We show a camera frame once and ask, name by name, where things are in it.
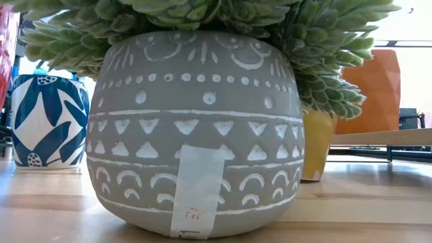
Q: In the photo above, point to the orange faceted mug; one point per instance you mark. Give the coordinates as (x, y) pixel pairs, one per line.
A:
(374, 98)

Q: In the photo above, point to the white mug blue floral print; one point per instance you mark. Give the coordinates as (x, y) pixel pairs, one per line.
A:
(33, 128)

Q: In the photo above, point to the red ceramic mug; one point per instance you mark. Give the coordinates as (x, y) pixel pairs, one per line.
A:
(6, 50)

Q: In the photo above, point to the succulent plant patterned grey pot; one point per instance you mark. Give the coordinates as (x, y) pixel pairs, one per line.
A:
(202, 101)

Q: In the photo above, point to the white paper tape label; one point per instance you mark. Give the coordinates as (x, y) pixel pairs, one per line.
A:
(197, 189)

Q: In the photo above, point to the wooden riser shelf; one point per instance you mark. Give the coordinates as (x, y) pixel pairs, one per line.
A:
(388, 137)

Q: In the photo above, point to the black equipment cabinet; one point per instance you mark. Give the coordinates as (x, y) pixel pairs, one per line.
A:
(408, 118)

